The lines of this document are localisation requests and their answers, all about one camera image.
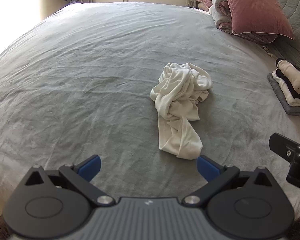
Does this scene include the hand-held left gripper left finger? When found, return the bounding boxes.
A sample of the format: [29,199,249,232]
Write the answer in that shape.
[24,154,115,207]

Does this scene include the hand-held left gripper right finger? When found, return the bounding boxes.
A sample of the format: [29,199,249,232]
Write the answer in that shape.
[183,155,274,207]

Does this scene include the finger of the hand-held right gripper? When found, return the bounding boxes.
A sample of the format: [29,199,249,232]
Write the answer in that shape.
[269,132,300,190]

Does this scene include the white pants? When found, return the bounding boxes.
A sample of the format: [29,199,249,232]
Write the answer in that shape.
[150,62,213,160]

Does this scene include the folded grey garment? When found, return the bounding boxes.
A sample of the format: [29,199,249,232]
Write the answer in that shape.
[266,73,300,117]

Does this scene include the folded white garment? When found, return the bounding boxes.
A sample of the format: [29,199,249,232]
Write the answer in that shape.
[272,70,300,107]

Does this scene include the folded black garment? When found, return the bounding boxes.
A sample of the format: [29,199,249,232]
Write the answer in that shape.
[272,59,300,100]

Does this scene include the folded cream garment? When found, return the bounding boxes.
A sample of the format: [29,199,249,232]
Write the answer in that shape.
[276,59,300,93]

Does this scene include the small beige trinket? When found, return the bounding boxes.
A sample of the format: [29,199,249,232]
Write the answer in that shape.
[262,45,275,58]

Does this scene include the grey quilted headboard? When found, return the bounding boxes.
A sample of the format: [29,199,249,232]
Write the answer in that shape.
[262,0,300,80]

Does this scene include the large pink velvet pillow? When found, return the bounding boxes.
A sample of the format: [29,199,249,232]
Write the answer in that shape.
[220,0,295,40]

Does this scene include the folded grey pink quilt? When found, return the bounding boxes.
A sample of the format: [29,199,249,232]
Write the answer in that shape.
[209,0,278,44]

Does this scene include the small pink pillow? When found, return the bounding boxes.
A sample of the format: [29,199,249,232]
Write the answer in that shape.
[196,0,213,9]

